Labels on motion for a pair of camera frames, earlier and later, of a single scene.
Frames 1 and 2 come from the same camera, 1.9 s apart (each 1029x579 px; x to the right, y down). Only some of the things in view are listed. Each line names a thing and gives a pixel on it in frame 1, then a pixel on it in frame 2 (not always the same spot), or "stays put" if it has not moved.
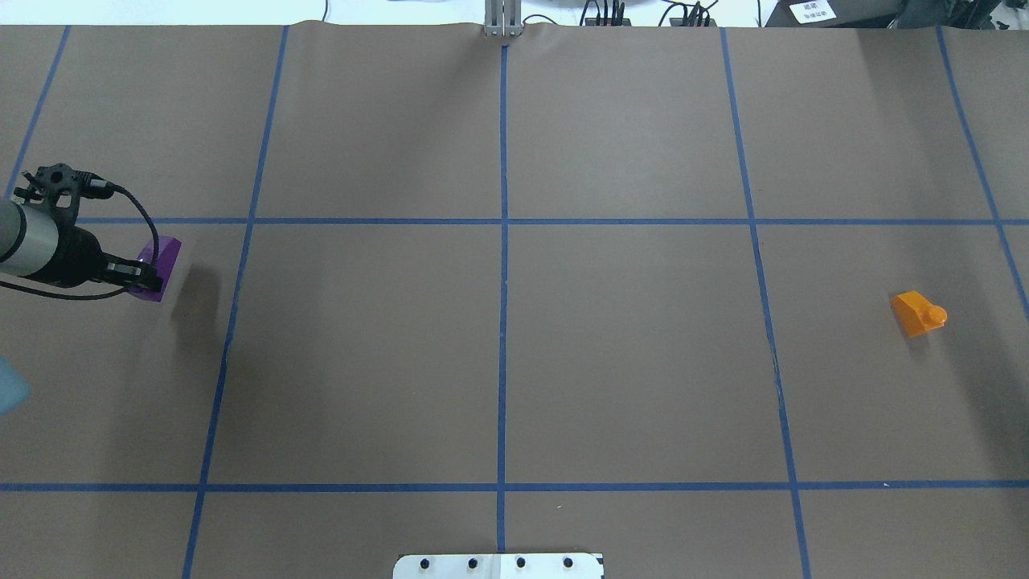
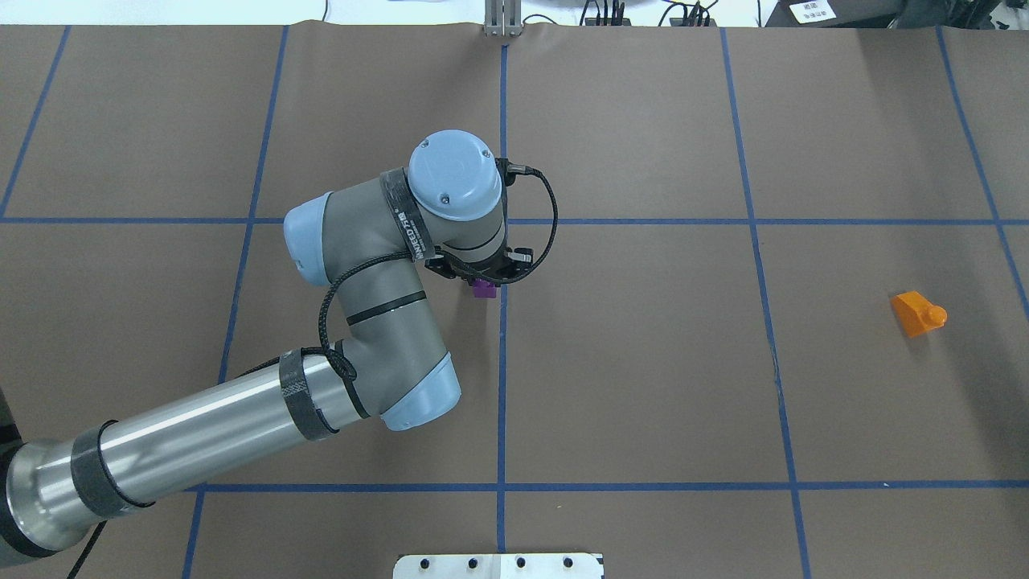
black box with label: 835,14 stays put
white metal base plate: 548,565 stays put
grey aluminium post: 502,18 stays put
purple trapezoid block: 169,248 → 483,289
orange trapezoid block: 916,314 stays put
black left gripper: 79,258 → 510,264
